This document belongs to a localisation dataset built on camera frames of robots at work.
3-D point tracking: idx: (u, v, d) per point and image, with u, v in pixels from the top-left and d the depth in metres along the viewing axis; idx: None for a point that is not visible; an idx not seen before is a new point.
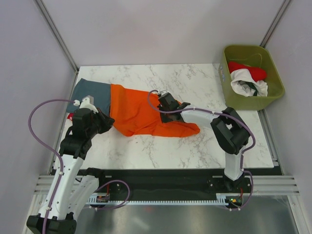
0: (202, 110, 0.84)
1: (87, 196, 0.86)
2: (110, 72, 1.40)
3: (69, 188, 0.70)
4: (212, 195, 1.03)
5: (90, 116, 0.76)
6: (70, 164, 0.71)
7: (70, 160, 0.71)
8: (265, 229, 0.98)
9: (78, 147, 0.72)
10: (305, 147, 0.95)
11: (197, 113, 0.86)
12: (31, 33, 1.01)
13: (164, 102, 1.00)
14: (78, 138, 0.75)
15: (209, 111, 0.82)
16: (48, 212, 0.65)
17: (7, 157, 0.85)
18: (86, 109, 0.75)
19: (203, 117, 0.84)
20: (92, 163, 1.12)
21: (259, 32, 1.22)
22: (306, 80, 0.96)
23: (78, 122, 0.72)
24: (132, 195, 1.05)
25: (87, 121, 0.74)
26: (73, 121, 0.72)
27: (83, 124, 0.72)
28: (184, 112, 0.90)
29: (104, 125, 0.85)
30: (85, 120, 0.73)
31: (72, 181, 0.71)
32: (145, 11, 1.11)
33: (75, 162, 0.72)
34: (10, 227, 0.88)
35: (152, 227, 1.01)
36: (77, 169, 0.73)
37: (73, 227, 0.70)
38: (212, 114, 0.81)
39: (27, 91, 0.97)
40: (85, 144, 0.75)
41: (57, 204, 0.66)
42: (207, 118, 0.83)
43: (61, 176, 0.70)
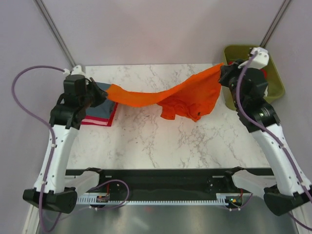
0: (291, 164, 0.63)
1: (87, 183, 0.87)
2: (110, 72, 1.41)
3: (63, 161, 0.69)
4: (212, 195, 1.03)
5: (84, 83, 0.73)
6: (62, 135, 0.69)
7: (62, 131, 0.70)
8: (264, 229, 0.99)
9: (70, 115, 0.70)
10: (305, 148, 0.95)
11: (281, 157, 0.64)
12: (31, 34, 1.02)
13: (249, 90, 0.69)
14: (70, 106, 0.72)
15: (299, 177, 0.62)
16: (45, 187, 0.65)
17: (7, 157, 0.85)
18: (78, 75, 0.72)
19: (285, 172, 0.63)
20: (92, 163, 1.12)
21: (260, 32, 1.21)
22: (306, 80, 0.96)
23: (70, 88, 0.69)
24: (132, 195, 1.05)
25: (81, 87, 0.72)
26: (65, 86, 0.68)
27: (76, 89, 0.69)
28: (265, 134, 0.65)
29: (98, 96, 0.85)
30: (79, 86, 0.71)
31: (66, 152, 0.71)
32: (145, 12, 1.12)
33: (68, 132, 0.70)
34: (11, 227, 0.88)
35: (152, 227, 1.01)
36: (70, 139, 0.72)
37: (74, 199, 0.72)
38: (297, 182, 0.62)
39: (27, 91, 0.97)
40: (78, 112, 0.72)
41: (52, 177, 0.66)
42: (288, 180, 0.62)
43: (54, 148, 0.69)
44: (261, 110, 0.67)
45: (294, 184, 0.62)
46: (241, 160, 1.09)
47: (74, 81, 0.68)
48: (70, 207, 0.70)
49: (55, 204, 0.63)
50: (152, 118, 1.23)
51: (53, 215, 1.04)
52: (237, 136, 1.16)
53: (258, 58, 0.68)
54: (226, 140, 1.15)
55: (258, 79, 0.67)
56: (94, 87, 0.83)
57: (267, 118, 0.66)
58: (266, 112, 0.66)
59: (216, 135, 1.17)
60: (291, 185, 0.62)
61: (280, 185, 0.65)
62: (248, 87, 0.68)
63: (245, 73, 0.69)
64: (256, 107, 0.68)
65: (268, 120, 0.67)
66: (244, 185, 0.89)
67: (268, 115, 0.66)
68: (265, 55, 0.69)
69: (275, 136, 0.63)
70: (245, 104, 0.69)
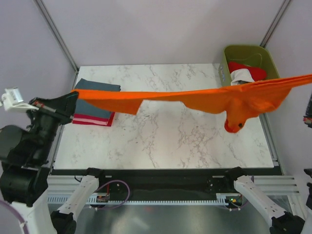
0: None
1: (88, 192, 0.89)
2: (109, 72, 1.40)
3: (43, 228, 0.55)
4: (212, 195, 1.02)
5: (25, 139, 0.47)
6: (27, 212, 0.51)
7: (24, 208, 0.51)
8: (265, 229, 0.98)
9: (26, 187, 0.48)
10: (305, 148, 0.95)
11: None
12: (31, 34, 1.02)
13: None
14: (24, 174, 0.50)
15: None
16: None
17: None
18: (11, 133, 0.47)
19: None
20: (92, 162, 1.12)
21: (260, 32, 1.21)
22: None
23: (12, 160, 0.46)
24: (132, 195, 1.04)
25: (24, 147, 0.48)
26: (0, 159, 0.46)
27: (18, 157, 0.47)
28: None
29: (57, 120, 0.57)
30: (19, 152, 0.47)
31: (43, 219, 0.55)
32: (145, 12, 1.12)
33: (35, 206, 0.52)
34: (10, 228, 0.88)
35: (151, 227, 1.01)
36: (41, 205, 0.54)
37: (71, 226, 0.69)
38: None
39: (27, 91, 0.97)
40: (35, 178, 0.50)
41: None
42: None
43: (25, 226, 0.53)
44: None
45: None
46: (241, 161, 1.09)
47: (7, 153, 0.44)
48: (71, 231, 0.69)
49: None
50: (152, 119, 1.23)
51: None
52: (237, 136, 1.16)
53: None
54: (226, 140, 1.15)
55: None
56: (47, 113, 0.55)
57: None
58: None
59: (216, 135, 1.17)
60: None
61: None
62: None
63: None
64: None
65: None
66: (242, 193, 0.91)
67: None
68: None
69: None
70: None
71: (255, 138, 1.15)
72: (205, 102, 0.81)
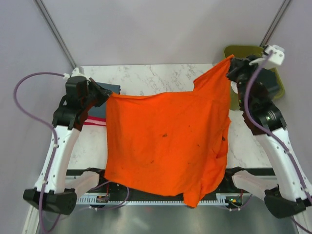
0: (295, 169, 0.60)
1: (87, 184, 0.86)
2: (109, 72, 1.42)
3: (64, 161, 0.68)
4: (212, 195, 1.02)
5: (86, 86, 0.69)
6: (66, 135, 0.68)
7: (65, 131, 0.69)
8: (264, 229, 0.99)
9: (73, 118, 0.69)
10: (305, 148, 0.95)
11: (286, 164, 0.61)
12: (31, 34, 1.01)
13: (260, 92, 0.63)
14: (72, 109, 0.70)
15: (303, 183, 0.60)
16: (45, 187, 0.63)
17: (8, 158, 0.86)
18: (81, 77, 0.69)
19: (289, 179, 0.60)
20: (92, 161, 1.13)
21: (260, 32, 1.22)
22: (306, 80, 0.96)
23: (74, 91, 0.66)
24: (131, 195, 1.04)
25: (83, 90, 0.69)
26: (68, 89, 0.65)
27: (78, 93, 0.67)
28: (271, 139, 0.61)
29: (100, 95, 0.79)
30: (80, 90, 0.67)
31: (67, 155, 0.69)
32: (145, 12, 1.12)
33: (69, 134, 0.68)
34: (11, 227, 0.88)
35: (151, 227, 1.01)
36: (72, 142, 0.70)
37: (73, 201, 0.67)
38: (301, 188, 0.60)
39: (27, 91, 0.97)
40: (80, 114, 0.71)
41: (53, 179, 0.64)
42: (292, 185, 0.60)
43: (55, 148, 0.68)
44: (268, 114, 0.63)
45: (298, 189, 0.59)
46: (241, 161, 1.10)
47: (76, 84, 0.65)
48: (70, 209, 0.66)
49: (55, 204, 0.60)
50: None
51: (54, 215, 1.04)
52: (237, 136, 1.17)
53: (273, 57, 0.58)
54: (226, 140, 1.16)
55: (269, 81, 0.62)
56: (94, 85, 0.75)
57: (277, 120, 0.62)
58: (273, 116, 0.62)
59: None
60: (295, 190, 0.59)
61: (282, 190, 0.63)
62: (259, 89, 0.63)
63: (247, 75, 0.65)
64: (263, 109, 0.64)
65: (279, 124, 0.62)
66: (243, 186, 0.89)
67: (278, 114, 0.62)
68: (280, 54, 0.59)
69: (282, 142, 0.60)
70: (252, 107, 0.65)
71: (255, 138, 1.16)
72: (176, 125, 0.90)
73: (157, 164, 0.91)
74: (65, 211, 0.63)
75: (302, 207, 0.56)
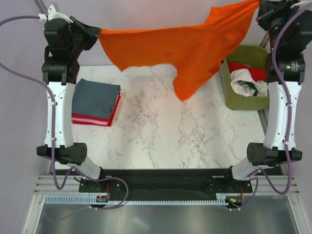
0: (286, 123, 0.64)
1: (90, 165, 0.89)
2: (109, 72, 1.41)
3: (66, 115, 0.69)
4: (212, 195, 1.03)
5: (67, 29, 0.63)
6: (63, 91, 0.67)
7: (59, 88, 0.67)
8: (265, 229, 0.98)
9: (65, 70, 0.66)
10: (305, 147, 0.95)
11: (282, 116, 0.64)
12: (31, 34, 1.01)
13: (290, 37, 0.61)
14: (61, 60, 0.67)
15: (287, 136, 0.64)
16: (55, 142, 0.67)
17: (8, 158, 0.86)
18: (59, 21, 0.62)
19: (277, 128, 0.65)
20: (92, 161, 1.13)
21: (259, 32, 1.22)
22: (305, 80, 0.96)
23: (55, 39, 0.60)
24: (131, 195, 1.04)
25: (66, 36, 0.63)
26: (48, 38, 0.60)
27: (61, 40, 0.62)
28: (280, 87, 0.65)
29: (87, 39, 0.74)
30: (62, 36, 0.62)
31: (68, 108, 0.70)
32: (145, 11, 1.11)
33: (65, 89, 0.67)
34: (10, 227, 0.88)
35: (152, 227, 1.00)
36: (69, 95, 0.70)
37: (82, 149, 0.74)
38: (282, 141, 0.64)
39: (27, 91, 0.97)
40: (70, 64, 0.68)
41: (61, 134, 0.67)
42: (276, 135, 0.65)
43: (54, 106, 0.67)
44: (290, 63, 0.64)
45: (279, 140, 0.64)
46: (241, 161, 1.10)
47: (56, 30, 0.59)
48: (84, 157, 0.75)
49: (68, 157, 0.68)
50: (152, 119, 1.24)
51: (53, 215, 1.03)
52: (237, 135, 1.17)
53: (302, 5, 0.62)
54: (226, 140, 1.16)
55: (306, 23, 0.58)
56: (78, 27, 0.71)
57: (297, 71, 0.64)
58: (294, 68, 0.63)
59: (216, 135, 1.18)
60: (276, 139, 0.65)
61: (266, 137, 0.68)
62: (292, 32, 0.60)
63: (283, 21, 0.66)
64: (288, 59, 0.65)
65: (298, 73, 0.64)
66: (240, 173, 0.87)
67: (300, 65, 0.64)
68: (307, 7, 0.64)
69: (288, 92, 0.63)
70: (280, 51, 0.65)
71: (255, 138, 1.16)
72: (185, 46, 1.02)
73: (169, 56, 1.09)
74: (79, 160, 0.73)
75: (268, 156, 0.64)
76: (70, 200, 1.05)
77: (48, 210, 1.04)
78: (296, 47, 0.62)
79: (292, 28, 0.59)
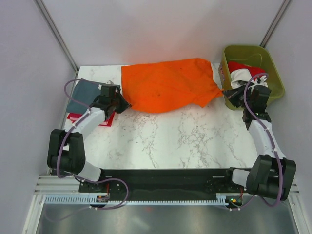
0: (269, 139, 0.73)
1: (89, 168, 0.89)
2: (109, 72, 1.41)
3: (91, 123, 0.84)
4: (212, 195, 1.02)
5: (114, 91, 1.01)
6: (97, 110, 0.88)
7: (96, 110, 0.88)
8: (264, 229, 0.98)
9: (104, 107, 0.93)
10: (305, 148, 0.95)
11: (263, 136, 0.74)
12: (31, 33, 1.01)
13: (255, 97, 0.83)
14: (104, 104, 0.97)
15: (274, 146, 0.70)
16: (73, 129, 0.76)
17: (8, 158, 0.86)
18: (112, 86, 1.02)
19: (263, 143, 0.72)
20: (93, 162, 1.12)
21: (259, 32, 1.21)
22: (305, 80, 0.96)
23: (107, 90, 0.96)
24: (131, 196, 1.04)
25: (112, 94, 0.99)
26: (103, 89, 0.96)
27: (109, 92, 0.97)
28: (255, 123, 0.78)
29: (122, 103, 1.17)
30: (110, 91, 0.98)
31: (91, 124, 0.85)
32: (145, 12, 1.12)
33: (100, 112, 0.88)
34: (10, 227, 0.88)
35: (152, 227, 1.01)
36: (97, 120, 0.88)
37: (83, 161, 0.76)
38: (271, 149, 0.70)
39: (27, 91, 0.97)
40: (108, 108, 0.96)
41: (82, 126, 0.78)
42: (264, 148, 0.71)
43: (87, 114, 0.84)
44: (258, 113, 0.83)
45: (268, 150, 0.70)
46: (241, 161, 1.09)
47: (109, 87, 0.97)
48: (80, 168, 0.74)
49: (74, 142, 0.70)
50: (152, 119, 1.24)
51: (54, 215, 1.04)
52: (237, 135, 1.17)
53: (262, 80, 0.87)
54: (226, 140, 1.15)
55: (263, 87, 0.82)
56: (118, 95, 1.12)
57: (264, 116, 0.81)
58: (262, 115, 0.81)
59: (216, 135, 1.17)
60: (265, 150, 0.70)
61: None
62: (255, 93, 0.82)
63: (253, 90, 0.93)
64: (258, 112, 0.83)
65: (266, 118, 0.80)
66: (240, 181, 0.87)
67: (266, 115, 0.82)
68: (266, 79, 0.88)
69: (263, 122, 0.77)
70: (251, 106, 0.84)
71: None
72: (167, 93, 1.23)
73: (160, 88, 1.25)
74: (75, 163, 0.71)
75: (266, 158, 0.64)
76: (70, 200, 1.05)
77: (48, 210, 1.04)
78: (261, 104, 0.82)
79: (255, 90, 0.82)
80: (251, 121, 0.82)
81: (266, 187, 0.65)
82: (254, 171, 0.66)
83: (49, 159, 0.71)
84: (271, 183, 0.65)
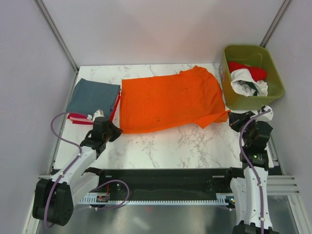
0: (260, 200, 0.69)
1: (86, 188, 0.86)
2: (109, 72, 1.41)
3: (81, 167, 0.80)
4: (212, 195, 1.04)
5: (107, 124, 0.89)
6: (88, 151, 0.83)
7: (87, 151, 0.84)
8: None
9: (95, 146, 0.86)
10: (305, 148, 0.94)
11: (254, 195, 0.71)
12: (31, 33, 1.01)
13: (254, 136, 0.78)
14: (95, 141, 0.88)
15: (263, 213, 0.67)
16: (61, 179, 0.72)
17: (8, 157, 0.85)
18: (106, 117, 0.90)
19: (253, 205, 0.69)
20: (92, 163, 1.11)
21: (260, 32, 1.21)
22: (305, 80, 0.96)
23: (99, 126, 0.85)
24: (132, 195, 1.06)
25: (106, 127, 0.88)
26: (95, 126, 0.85)
27: (102, 128, 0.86)
28: (250, 172, 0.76)
29: (115, 132, 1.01)
30: (104, 126, 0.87)
31: (83, 166, 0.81)
32: (145, 12, 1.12)
33: (92, 152, 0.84)
34: (10, 227, 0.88)
35: (152, 227, 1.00)
36: (89, 161, 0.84)
37: (70, 210, 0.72)
38: (258, 217, 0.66)
39: (26, 91, 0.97)
40: (100, 145, 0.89)
41: (70, 174, 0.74)
42: (252, 212, 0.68)
43: (78, 157, 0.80)
44: (256, 154, 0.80)
45: (256, 217, 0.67)
46: None
47: (101, 122, 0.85)
48: (66, 220, 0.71)
49: (59, 194, 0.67)
50: None
51: None
52: (237, 136, 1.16)
53: (267, 114, 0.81)
54: (226, 140, 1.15)
55: (265, 129, 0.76)
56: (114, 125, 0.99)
57: (262, 162, 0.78)
58: (260, 159, 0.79)
59: (216, 135, 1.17)
60: (252, 215, 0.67)
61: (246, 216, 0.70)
62: (254, 132, 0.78)
63: None
64: (255, 151, 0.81)
65: (263, 164, 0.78)
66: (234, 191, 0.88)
67: (263, 161, 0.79)
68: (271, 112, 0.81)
69: (257, 174, 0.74)
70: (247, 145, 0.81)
71: None
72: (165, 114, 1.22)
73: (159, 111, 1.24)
74: (60, 216, 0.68)
75: (250, 228, 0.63)
76: None
77: None
78: (260, 144, 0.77)
79: (254, 128, 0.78)
80: (246, 164, 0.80)
81: None
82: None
83: (35, 210, 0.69)
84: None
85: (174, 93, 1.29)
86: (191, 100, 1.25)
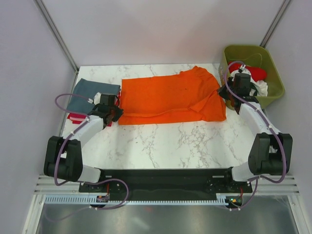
0: (262, 118, 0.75)
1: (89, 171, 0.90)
2: (110, 72, 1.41)
3: (89, 131, 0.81)
4: (212, 195, 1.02)
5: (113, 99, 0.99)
6: (95, 118, 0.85)
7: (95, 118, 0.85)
8: (265, 229, 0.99)
9: (103, 114, 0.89)
10: (305, 148, 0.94)
11: (255, 115, 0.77)
12: (31, 33, 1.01)
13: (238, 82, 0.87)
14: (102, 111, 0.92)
15: (267, 123, 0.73)
16: (71, 136, 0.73)
17: (8, 158, 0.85)
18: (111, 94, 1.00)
19: (257, 123, 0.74)
20: (92, 163, 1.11)
21: (260, 32, 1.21)
22: (305, 80, 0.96)
23: (105, 98, 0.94)
24: (131, 196, 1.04)
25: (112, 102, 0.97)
26: (103, 97, 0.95)
27: (108, 100, 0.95)
28: (244, 106, 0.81)
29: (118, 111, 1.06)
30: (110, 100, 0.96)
31: (91, 130, 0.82)
32: (145, 13, 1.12)
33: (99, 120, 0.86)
34: (10, 227, 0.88)
35: (152, 227, 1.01)
36: (96, 127, 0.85)
37: (80, 168, 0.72)
38: (266, 127, 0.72)
39: (27, 90, 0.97)
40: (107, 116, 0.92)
41: (80, 133, 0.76)
42: (260, 127, 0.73)
43: (87, 122, 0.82)
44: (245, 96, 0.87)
45: (263, 127, 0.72)
46: (241, 160, 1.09)
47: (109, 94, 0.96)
48: (76, 177, 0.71)
49: (69, 147, 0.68)
50: None
51: (54, 215, 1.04)
52: (237, 135, 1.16)
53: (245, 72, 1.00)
54: (226, 140, 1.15)
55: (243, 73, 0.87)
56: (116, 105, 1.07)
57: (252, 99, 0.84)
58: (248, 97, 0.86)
59: (216, 135, 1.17)
60: (261, 128, 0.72)
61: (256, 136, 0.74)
62: (237, 80, 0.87)
63: None
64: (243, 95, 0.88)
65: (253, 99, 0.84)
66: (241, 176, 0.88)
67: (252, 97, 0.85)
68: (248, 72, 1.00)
69: (252, 105, 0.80)
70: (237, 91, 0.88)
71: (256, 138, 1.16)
72: (166, 107, 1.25)
73: (161, 104, 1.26)
74: (71, 172, 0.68)
75: (263, 135, 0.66)
76: (70, 200, 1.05)
77: (48, 210, 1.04)
78: (243, 87, 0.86)
79: (236, 77, 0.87)
80: (240, 105, 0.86)
81: (270, 163, 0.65)
82: (254, 153, 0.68)
83: (46, 168, 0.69)
84: (273, 159, 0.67)
85: (173, 87, 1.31)
86: (190, 90, 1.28)
